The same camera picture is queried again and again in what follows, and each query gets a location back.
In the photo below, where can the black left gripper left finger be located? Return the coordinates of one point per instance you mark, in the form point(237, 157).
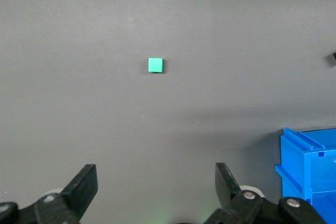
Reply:
point(78, 190)

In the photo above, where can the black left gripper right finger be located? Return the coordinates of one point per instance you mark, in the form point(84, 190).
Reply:
point(228, 190)

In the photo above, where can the small green cube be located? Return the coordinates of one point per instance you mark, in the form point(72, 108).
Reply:
point(155, 64)

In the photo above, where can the small black cube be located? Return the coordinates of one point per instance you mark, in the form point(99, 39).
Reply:
point(333, 59)

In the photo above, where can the blue plastic storage bin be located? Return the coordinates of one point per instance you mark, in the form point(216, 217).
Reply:
point(309, 171)

